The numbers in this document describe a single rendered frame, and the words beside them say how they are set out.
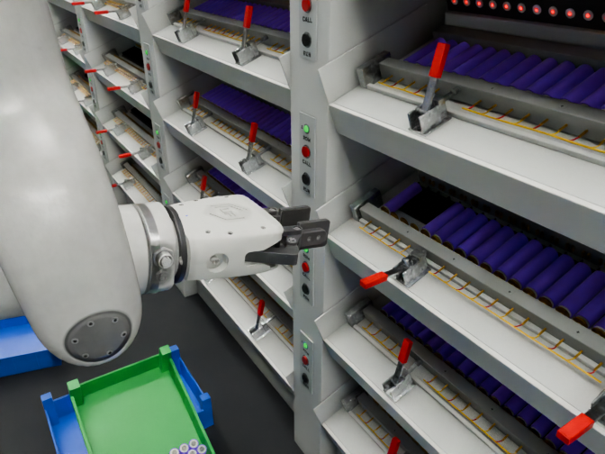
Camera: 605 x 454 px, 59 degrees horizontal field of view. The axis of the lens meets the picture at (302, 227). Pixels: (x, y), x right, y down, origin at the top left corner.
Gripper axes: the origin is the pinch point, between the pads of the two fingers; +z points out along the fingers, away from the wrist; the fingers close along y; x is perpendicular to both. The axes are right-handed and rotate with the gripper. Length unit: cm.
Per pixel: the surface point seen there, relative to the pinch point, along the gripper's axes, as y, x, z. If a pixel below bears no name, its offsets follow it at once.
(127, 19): 107, -12, 12
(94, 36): 153, -2, 14
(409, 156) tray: -1.9, -8.2, 12.1
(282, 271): 32.3, 26.2, 20.2
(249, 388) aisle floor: 40, 62, 21
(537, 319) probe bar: -19.6, 4.2, 17.7
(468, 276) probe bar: -10.1, 4.2, 17.6
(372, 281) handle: -3.6, 6.6, 8.7
